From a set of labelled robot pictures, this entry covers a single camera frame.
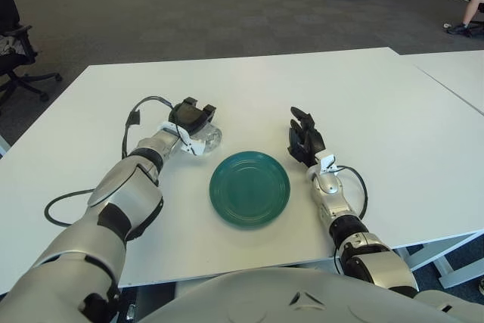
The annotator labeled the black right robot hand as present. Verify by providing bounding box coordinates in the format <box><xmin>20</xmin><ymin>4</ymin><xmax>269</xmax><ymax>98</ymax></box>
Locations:
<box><xmin>287</xmin><ymin>107</ymin><xmax>337</xmax><ymax>175</ymax></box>

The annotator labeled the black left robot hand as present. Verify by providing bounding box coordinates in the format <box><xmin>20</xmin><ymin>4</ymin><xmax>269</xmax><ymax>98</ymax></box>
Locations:
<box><xmin>158</xmin><ymin>98</ymin><xmax>217</xmax><ymax>157</ymax></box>

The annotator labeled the clear plastic water bottle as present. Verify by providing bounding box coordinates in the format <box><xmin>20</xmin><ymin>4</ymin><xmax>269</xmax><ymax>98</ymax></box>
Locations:
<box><xmin>191</xmin><ymin>123</ymin><xmax>223</xmax><ymax>157</ymax></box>

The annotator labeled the green round plate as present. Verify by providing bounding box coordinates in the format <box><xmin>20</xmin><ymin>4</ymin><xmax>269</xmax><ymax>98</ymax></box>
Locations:
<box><xmin>209</xmin><ymin>151</ymin><xmax>291</xmax><ymax>230</ymax></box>

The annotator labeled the grey robot torso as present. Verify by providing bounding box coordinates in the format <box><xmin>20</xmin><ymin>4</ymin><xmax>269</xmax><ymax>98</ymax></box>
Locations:
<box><xmin>139</xmin><ymin>266</ymin><xmax>484</xmax><ymax>323</ymax></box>

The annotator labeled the black office chair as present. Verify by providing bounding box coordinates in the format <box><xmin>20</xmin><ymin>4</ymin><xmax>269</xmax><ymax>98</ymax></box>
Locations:
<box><xmin>0</xmin><ymin>0</ymin><xmax>64</xmax><ymax>107</ymax></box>

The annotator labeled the grey patterned cloth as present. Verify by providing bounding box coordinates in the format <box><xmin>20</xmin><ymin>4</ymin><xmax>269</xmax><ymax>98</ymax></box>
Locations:
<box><xmin>0</xmin><ymin>34</ymin><xmax>18</xmax><ymax>57</ymax></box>

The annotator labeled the seated person's leg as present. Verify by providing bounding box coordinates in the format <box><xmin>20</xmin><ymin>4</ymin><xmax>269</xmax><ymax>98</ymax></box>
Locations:
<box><xmin>445</xmin><ymin>0</ymin><xmax>484</xmax><ymax>36</ymax></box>

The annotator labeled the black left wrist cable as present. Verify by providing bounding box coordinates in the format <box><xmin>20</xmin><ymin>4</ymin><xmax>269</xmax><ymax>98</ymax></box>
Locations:
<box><xmin>121</xmin><ymin>95</ymin><xmax>190</xmax><ymax>160</ymax></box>

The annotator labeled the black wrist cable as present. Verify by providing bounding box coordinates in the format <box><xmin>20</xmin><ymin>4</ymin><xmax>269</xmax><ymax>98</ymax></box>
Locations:
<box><xmin>334</xmin><ymin>164</ymin><xmax>368</xmax><ymax>220</ymax></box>
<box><xmin>121</xmin><ymin>95</ymin><xmax>190</xmax><ymax>160</ymax></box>

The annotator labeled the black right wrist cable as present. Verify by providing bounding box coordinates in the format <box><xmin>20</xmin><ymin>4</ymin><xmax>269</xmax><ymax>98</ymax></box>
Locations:
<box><xmin>334</xmin><ymin>164</ymin><xmax>368</xmax><ymax>220</ymax></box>

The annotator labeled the black left elbow cable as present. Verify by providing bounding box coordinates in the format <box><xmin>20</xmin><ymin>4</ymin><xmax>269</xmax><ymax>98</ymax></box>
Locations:
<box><xmin>43</xmin><ymin>188</ymin><xmax>100</xmax><ymax>228</ymax></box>

